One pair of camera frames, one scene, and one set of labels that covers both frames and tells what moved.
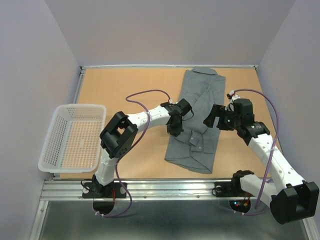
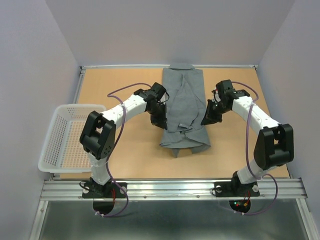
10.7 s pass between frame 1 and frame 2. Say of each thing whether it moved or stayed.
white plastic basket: stayed
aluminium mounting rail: stayed
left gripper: moved
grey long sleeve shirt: moved
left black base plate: stayed
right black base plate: stayed
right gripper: moved
